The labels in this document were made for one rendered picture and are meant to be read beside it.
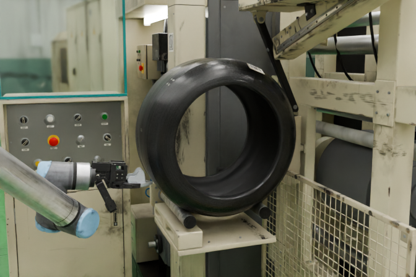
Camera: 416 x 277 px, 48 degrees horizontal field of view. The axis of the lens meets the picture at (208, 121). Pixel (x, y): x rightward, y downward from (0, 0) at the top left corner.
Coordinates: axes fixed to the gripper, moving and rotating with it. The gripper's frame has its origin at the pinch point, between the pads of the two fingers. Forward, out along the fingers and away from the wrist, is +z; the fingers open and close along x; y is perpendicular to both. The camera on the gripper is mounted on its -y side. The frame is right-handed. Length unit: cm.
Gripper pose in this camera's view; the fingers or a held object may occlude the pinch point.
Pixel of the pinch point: (148, 184)
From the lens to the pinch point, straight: 162.5
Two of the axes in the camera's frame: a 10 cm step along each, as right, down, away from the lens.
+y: 1.2, -9.9, -1.0
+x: -3.3, -1.3, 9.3
